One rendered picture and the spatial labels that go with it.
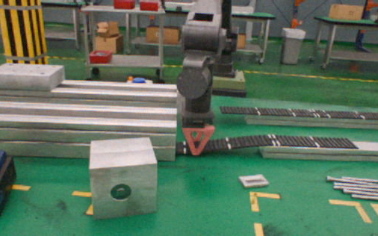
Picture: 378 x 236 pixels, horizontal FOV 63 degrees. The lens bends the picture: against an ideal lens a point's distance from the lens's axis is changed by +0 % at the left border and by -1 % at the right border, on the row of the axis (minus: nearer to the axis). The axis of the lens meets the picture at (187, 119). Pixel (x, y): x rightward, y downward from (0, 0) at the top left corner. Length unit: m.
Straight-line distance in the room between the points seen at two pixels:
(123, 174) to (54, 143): 0.26
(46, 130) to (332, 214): 0.57
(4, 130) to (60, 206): 0.23
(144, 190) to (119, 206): 0.05
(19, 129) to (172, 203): 0.35
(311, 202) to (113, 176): 0.35
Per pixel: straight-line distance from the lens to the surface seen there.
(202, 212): 0.54
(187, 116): 0.63
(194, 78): 0.56
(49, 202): 0.59
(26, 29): 3.90
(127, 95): 0.82
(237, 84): 1.19
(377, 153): 0.83
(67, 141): 0.69
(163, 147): 0.67
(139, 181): 0.50
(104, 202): 0.52
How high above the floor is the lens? 1.12
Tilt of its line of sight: 23 degrees down
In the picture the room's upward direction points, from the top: 3 degrees clockwise
